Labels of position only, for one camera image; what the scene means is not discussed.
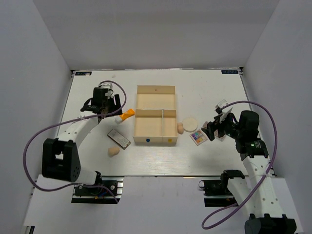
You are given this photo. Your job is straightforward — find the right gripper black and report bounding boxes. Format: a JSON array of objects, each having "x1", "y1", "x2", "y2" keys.
[{"x1": 201, "y1": 112, "x2": 243, "y2": 141}]

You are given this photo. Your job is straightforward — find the orange sunscreen tube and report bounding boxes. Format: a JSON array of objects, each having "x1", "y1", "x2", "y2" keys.
[{"x1": 115, "y1": 109, "x2": 135, "y2": 124}]

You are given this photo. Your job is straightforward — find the round white powder puff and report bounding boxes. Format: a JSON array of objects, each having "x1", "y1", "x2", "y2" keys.
[{"x1": 182, "y1": 117, "x2": 198, "y2": 133}]

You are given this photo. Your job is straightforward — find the beige makeup sponge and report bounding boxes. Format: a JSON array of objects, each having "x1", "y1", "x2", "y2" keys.
[
  {"x1": 108, "y1": 147, "x2": 120, "y2": 157},
  {"x1": 177, "y1": 122, "x2": 184, "y2": 134}
]

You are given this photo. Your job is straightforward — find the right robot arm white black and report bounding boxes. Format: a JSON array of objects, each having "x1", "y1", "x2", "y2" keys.
[{"x1": 201, "y1": 110, "x2": 297, "y2": 234}]

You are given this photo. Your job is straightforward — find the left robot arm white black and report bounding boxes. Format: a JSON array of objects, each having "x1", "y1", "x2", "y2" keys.
[{"x1": 42, "y1": 87, "x2": 122, "y2": 195}]

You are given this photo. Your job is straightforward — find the colourful eyeshadow palette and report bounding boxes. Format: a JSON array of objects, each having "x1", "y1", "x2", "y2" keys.
[{"x1": 190, "y1": 130, "x2": 208, "y2": 146}]

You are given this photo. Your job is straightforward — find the nude eyeshadow palette clear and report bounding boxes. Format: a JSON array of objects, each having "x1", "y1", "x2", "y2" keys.
[{"x1": 214, "y1": 130, "x2": 226, "y2": 141}]

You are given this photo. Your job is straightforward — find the cream organizer tray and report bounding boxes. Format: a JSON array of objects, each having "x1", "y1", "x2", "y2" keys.
[{"x1": 133, "y1": 85, "x2": 178, "y2": 146}]

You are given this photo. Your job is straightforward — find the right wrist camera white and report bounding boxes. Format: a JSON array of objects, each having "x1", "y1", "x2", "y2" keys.
[{"x1": 215, "y1": 99, "x2": 233, "y2": 117}]

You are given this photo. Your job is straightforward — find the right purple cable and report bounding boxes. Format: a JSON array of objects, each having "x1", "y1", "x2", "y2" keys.
[{"x1": 201, "y1": 100, "x2": 278, "y2": 230}]

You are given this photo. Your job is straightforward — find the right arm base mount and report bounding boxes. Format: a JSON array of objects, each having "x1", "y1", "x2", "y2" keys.
[{"x1": 198, "y1": 170, "x2": 245, "y2": 207}]

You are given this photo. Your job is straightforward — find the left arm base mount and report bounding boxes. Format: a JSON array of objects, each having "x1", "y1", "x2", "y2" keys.
[{"x1": 71, "y1": 177, "x2": 124, "y2": 204}]

